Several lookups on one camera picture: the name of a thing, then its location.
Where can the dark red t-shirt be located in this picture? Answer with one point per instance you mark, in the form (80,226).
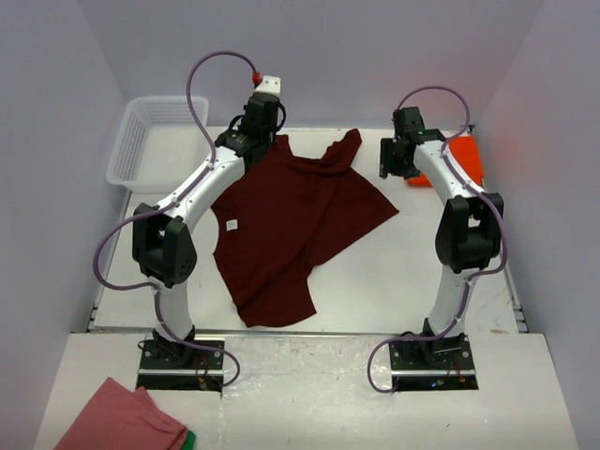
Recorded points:
(286,216)

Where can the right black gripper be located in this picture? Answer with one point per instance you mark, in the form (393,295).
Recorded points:
(388,167)

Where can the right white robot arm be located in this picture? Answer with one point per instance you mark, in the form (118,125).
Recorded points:
(467,239)

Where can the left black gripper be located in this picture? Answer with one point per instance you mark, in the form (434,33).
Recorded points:
(274,130)

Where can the pink folded t-shirt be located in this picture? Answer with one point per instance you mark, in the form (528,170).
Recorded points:
(116,418)

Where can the white plastic basket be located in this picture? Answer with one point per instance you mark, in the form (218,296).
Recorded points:
(158,146)

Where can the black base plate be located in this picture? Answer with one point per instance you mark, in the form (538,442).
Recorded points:
(442,365)
(189,370)

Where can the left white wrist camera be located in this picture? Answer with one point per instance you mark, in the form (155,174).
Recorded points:
(265,84)

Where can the green cloth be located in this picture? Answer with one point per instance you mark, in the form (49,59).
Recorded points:
(189,442)

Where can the folded orange t-shirt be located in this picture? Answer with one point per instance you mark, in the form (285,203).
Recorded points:
(465,151)

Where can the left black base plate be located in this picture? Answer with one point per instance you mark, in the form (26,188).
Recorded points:
(189,370)

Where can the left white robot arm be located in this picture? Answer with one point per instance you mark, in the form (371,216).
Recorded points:
(162,242)

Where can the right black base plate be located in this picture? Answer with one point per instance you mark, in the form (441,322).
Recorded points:
(442,365)

